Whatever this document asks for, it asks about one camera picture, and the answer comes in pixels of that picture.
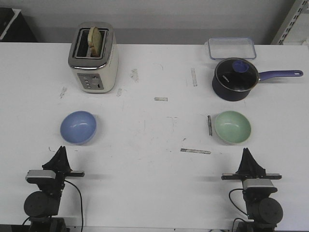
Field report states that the glass pot lid blue knob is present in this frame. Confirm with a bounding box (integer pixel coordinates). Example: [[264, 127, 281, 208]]
[[214, 58, 259, 92]]

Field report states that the green bowl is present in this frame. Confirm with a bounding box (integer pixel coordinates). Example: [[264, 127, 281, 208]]
[[214, 111, 252, 145]]

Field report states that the clear plastic food container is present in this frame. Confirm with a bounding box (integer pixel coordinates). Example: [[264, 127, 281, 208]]
[[204, 37, 256, 60]]

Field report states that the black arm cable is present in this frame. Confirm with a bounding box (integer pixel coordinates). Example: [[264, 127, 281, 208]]
[[228, 188, 249, 230], [63, 179, 84, 230]]

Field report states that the cream and chrome toaster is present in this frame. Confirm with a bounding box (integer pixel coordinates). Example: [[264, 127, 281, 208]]
[[68, 22, 119, 94]]

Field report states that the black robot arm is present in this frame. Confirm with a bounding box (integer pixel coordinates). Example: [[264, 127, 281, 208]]
[[221, 148, 283, 232], [24, 146, 84, 232]]

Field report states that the blue bowl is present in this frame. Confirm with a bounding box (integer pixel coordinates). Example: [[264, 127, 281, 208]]
[[60, 111, 97, 145]]

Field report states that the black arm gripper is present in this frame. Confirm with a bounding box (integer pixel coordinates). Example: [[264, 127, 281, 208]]
[[42, 146, 85, 193], [221, 148, 281, 193]]

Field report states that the white slotted shelf upright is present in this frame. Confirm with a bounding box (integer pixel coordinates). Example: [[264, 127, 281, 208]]
[[270, 0, 309, 45]]

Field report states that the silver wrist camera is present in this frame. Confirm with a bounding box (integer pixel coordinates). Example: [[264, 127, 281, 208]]
[[25, 170, 56, 184], [242, 179, 278, 194]]

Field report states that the bread slice in toaster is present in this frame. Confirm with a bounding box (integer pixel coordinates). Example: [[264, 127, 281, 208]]
[[87, 27, 102, 57]]

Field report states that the dark blue saucepan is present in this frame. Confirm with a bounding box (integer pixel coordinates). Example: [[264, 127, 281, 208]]
[[212, 70, 303, 102]]

